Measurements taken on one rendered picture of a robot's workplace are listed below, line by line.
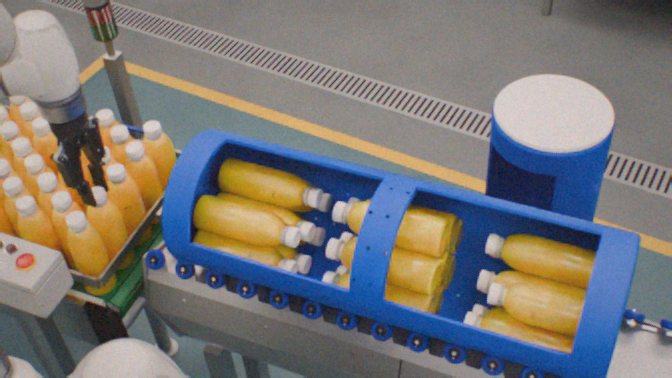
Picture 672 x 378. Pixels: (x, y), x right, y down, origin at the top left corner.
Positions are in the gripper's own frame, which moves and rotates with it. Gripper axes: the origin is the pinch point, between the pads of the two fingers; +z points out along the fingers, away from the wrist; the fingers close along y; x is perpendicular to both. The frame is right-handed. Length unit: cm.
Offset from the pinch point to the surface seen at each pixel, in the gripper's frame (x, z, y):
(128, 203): -3.0, 9.4, 5.2
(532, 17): -43, 113, 256
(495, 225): -80, 5, 22
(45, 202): 12.4, 6.4, -3.0
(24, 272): 2.1, 3.6, -22.3
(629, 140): -100, 113, 182
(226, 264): -33.8, 5.4, -5.5
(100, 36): 25.1, -4.2, 41.7
